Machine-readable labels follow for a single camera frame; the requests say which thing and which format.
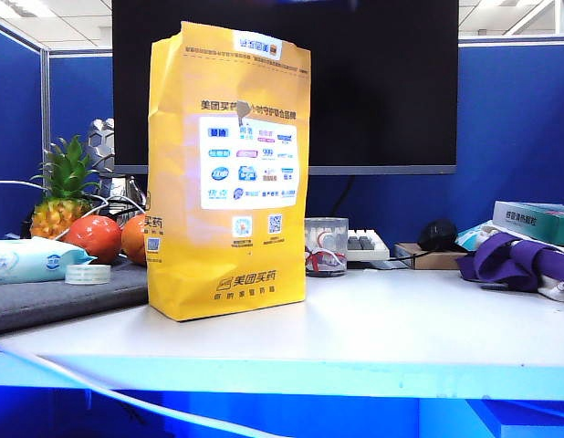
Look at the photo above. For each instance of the yellow printed paper bag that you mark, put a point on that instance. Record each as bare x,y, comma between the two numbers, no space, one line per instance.
227,283

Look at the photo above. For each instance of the white grey keyboard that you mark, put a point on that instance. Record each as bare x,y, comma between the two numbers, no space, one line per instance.
366,246

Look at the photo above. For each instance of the orange round fruit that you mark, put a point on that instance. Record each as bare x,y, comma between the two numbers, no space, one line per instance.
135,239

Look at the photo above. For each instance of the brown cardboard box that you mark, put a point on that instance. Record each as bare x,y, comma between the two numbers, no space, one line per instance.
428,260

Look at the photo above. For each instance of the black computer mouse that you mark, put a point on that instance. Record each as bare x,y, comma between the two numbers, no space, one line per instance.
438,235

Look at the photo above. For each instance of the black computer monitor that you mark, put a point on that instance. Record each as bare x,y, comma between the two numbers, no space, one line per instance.
382,91

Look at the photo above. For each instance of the red round fruit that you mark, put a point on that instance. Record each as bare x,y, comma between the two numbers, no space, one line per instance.
94,237

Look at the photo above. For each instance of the blue white small packet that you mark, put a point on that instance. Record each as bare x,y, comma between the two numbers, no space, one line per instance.
473,235

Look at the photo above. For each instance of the clear adhesive tape roll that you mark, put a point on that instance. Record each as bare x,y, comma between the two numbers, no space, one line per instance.
88,275

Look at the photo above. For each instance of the pineapple with green crown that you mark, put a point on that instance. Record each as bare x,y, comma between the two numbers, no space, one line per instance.
63,212

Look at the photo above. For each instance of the purple cloth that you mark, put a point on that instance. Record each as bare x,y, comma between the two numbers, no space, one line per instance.
505,262

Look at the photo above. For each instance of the grey felt desk mat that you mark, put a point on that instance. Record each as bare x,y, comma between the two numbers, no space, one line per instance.
58,301

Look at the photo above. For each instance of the green white medicine box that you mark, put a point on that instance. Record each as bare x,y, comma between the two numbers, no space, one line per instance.
533,221

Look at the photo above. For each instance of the blue white wet wipes pack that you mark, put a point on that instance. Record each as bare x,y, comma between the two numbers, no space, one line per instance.
26,262

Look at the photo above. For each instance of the white printed soft item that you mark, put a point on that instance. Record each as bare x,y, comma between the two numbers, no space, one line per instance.
558,287

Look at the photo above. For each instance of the blue box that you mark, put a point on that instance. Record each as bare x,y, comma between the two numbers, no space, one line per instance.
528,420

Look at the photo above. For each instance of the grey partition frame post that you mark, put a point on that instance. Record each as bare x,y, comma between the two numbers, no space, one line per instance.
45,114

